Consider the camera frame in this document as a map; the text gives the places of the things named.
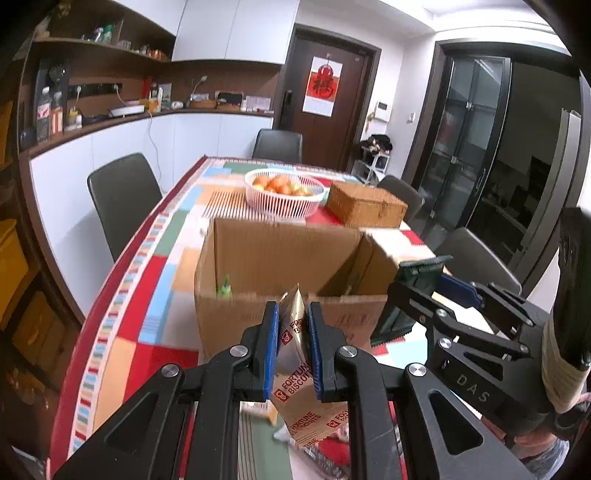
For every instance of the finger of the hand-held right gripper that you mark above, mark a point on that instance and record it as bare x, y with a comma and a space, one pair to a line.
415, 304
459, 288

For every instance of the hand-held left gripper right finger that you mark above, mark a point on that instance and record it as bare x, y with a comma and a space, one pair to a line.
316, 355

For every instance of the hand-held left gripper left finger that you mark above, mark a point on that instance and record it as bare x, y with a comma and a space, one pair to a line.
271, 350

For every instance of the dark green snack packet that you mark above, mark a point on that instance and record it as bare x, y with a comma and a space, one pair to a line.
422, 277

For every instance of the green twist-wrapped candy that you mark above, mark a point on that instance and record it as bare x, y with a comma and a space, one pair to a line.
225, 287

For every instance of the brown cardboard box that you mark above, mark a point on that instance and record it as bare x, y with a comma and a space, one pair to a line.
277, 258

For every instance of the person's right hand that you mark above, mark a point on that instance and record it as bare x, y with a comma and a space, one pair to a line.
535, 443

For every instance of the dark grey dining chair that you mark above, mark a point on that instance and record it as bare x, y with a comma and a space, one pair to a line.
277, 144
480, 263
401, 194
122, 203

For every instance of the white biscuit packet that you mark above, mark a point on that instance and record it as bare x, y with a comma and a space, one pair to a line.
258, 410

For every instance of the silver and black snack packet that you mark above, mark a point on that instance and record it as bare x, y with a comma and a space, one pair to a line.
323, 459

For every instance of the brown wicker box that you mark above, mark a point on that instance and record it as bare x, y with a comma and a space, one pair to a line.
367, 205

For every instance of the colourful patchwork tablecloth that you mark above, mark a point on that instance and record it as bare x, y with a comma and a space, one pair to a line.
138, 295

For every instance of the black framed glass door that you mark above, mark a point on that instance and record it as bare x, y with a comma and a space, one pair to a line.
466, 138

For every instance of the black bag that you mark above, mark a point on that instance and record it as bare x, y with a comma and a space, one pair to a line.
376, 144

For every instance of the pile of oranges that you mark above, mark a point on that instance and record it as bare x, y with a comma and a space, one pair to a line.
277, 184

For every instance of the dark brown door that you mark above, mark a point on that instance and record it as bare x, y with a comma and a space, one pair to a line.
355, 138

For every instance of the white intercom panel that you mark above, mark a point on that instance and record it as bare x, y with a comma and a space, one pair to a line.
382, 110

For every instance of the white lower cabinets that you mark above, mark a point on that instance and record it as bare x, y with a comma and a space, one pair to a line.
198, 134

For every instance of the white cabinets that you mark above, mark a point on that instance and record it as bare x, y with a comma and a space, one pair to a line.
198, 134
235, 27

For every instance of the glass display cabinet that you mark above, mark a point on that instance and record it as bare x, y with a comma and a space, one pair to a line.
18, 258

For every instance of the white desk lamp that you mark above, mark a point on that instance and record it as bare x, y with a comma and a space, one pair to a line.
198, 88

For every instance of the white tray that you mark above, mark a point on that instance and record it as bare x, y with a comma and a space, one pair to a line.
125, 110

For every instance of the white upper cabinets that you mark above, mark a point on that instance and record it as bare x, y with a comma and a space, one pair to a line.
235, 27

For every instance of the clear water bottle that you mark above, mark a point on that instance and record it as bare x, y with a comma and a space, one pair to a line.
44, 115

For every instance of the red and white wall calendar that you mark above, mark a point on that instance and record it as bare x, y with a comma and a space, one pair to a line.
322, 87

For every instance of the brown wall shelf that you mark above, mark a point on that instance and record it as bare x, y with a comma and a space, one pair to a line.
92, 44

